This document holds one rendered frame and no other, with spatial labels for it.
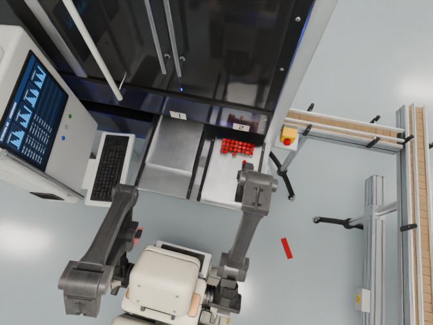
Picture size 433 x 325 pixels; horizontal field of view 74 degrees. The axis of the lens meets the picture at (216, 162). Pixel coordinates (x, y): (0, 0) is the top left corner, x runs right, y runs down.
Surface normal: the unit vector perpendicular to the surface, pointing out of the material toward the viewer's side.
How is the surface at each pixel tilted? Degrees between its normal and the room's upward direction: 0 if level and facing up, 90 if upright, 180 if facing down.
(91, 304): 54
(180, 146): 0
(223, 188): 0
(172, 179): 0
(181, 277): 42
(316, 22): 90
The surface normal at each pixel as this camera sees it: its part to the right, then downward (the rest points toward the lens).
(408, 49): 0.00, -0.37
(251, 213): -0.16, 0.62
